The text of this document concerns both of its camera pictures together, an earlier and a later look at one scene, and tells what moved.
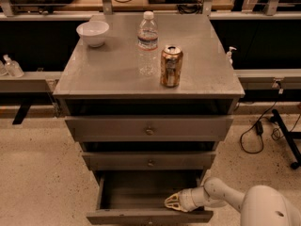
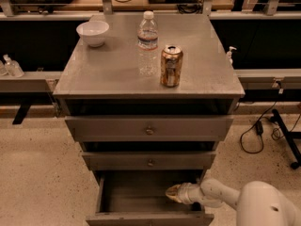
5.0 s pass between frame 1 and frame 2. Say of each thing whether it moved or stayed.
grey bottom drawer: stayed
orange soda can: stayed
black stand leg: stayed
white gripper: moved
